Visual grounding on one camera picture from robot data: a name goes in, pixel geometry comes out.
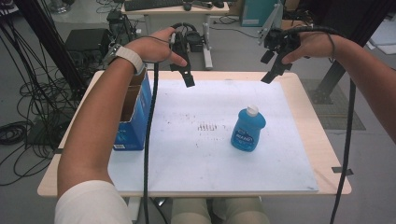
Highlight white table leg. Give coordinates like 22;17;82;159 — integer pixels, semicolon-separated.
125;197;143;224

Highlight dark cloth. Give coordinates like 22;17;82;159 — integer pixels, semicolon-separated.
298;0;384;34

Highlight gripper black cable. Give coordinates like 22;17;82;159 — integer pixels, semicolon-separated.
142;21;199;224
281;25;358;224

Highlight wristwatch with beige band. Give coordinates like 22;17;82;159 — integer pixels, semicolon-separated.
104;43;148;76

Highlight white table mat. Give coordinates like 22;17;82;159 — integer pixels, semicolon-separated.
106;78;320;193

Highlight white paper sheets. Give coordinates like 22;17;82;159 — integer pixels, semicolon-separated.
367;18;396;56

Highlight black metal post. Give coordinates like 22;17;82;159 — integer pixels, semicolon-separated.
311;0;396;105
13;0;89;91

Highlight black keyboard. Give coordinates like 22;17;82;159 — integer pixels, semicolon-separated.
123;0;185;12

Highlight grey floor mat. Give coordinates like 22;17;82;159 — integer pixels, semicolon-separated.
300;78;367;132

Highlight white desk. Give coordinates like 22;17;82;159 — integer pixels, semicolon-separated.
120;1;231;71

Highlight blue cardboard box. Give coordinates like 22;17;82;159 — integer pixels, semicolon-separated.
113;69;153;152

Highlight person's left hand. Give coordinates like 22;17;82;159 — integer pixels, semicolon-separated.
125;27;189;67

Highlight white shirt sleeve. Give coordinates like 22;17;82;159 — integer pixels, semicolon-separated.
54;180;134;224

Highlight person's leg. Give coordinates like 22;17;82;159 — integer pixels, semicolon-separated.
170;197;208;224
214;197;271;224

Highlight teal box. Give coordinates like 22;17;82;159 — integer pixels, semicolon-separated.
239;0;278;28

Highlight person's right leg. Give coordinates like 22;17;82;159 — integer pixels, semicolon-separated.
214;197;271;224

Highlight black equipment case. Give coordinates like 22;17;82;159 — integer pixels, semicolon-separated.
64;28;112;53

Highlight blue bottle with white cap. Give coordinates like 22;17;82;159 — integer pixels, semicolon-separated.
230;105;267;153

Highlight person's right hand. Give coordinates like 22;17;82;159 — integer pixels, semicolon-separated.
281;30;339;65

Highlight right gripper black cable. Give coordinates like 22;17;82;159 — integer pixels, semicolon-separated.
281;25;358;224

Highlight tangle of black floor cables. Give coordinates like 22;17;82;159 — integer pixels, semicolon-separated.
0;18;85;188

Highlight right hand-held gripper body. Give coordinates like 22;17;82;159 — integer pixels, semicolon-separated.
257;3;302;64

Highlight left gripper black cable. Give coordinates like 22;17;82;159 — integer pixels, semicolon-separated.
142;21;199;224

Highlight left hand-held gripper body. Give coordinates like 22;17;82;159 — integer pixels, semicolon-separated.
170;29;205;73

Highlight open cardboard box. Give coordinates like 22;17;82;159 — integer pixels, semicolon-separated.
279;0;312;32

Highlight person's left leg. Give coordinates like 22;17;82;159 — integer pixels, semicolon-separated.
170;197;208;224

